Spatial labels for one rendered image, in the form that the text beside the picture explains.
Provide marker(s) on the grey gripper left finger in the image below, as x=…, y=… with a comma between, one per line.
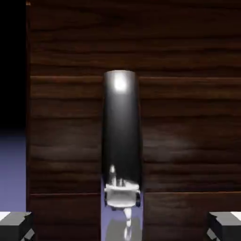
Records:
x=13, y=226

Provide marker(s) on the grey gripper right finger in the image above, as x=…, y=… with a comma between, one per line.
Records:
x=227, y=226

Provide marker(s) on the dark wood cabinet door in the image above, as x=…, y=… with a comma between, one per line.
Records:
x=178, y=212
x=188, y=131
x=178, y=37

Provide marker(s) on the dark wood cabinet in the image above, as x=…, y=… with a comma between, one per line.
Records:
x=169, y=56

